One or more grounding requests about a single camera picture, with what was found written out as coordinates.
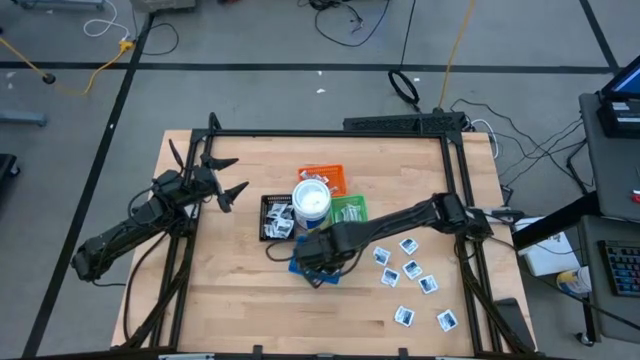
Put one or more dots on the yellow white container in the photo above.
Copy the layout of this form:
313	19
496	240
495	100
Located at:
572	281

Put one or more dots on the grey cart top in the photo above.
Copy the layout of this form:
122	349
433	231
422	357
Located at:
610	170

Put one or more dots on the grey desk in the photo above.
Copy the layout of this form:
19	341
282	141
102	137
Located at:
615	315

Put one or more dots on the grey stand foot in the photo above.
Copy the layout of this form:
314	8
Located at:
22	118

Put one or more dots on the open laptop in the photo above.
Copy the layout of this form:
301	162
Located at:
625	82

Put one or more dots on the green striped bandage wrapper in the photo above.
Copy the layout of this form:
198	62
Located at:
345	213
360	211
354	212

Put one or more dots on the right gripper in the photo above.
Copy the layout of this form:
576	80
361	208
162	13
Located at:
325	247

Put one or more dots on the black device box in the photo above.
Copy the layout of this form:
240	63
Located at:
620	120

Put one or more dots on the blue plastic basket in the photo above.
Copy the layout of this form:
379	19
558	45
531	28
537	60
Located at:
294	269

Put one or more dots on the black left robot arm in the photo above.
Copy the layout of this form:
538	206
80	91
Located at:
120	235

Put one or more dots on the black keyboard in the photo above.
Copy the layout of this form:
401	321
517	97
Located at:
622	267

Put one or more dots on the white disinfecting wipes canister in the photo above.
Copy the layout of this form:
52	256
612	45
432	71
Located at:
311	200

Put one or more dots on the black floor puck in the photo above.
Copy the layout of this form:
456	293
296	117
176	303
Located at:
48	78

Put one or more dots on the white box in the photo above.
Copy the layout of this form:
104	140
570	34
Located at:
550	257

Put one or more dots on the orange plastic basket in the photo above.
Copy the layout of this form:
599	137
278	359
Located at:
337	172

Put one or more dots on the green plastic basket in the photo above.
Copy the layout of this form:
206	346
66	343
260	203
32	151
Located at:
362	200

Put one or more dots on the white orange-print packet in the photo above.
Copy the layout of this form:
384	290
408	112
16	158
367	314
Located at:
321	178
306	175
334	190

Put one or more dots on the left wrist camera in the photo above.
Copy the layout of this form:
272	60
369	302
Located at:
204	179

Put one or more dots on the black chair base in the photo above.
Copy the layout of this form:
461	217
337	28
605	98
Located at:
7	170

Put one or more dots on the black plastic basket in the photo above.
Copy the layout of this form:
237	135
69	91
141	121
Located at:
263	220

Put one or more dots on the black cart beam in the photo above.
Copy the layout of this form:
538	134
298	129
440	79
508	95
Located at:
555	223

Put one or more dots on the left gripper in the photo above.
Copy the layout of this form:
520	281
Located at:
170	184

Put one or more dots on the white dark-print wipe packet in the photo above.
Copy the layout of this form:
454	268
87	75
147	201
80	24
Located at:
282	224
277	209
446	320
286	233
408	245
270	231
428	284
411	269
389	276
289	212
404	316
381	255

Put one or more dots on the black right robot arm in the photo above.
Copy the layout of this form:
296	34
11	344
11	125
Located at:
415	215

